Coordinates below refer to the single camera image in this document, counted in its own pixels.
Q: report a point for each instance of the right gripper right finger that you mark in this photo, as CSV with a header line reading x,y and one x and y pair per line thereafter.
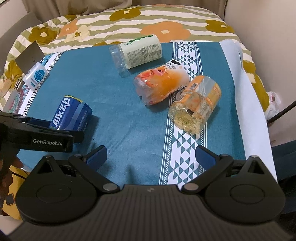
x,y
215,165

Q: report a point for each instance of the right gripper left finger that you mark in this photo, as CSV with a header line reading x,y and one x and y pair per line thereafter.
x,y
88,165

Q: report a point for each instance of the blue bottle cup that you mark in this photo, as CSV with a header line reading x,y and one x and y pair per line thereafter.
x,y
72,114

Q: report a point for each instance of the white blue-label bottle cup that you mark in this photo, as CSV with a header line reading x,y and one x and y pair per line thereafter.
x,y
35,76

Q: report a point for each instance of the yellow-label clear bottle cup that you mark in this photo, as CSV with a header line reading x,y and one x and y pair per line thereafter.
x,y
196,103

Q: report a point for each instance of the orange peach bottle cup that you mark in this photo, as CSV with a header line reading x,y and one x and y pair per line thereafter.
x,y
156,84

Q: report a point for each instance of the green-label clear bottle cup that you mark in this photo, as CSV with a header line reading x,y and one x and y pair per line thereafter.
x,y
135,52

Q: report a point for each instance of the person left hand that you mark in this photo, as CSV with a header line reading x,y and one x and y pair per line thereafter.
x,y
7,179

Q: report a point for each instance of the yellow box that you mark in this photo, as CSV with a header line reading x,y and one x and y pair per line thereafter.
x,y
9,205

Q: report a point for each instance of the teal patterned cloth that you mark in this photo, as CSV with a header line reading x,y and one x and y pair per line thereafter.
x,y
143,145

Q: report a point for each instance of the grey folding stand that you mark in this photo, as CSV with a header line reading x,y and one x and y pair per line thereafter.
x,y
29,57

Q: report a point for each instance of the white plastic bag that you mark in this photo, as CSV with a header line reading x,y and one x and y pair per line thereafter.
x,y
274,105

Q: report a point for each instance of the grey headboard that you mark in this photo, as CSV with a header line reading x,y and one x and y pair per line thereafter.
x,y
29,20

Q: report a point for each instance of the beige curtain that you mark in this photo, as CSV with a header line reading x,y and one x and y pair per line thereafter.
x,y
49,9

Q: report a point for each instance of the floral striped quilt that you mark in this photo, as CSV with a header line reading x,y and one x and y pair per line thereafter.
x,y
168,22

